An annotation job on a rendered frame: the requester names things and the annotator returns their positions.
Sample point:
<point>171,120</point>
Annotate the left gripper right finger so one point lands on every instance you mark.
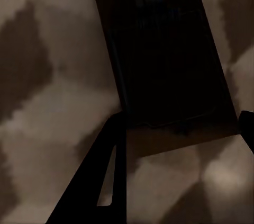
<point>246,123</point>

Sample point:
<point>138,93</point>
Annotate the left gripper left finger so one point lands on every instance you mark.
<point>78,205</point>

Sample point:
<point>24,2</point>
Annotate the mousetrap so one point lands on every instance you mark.
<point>168,74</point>

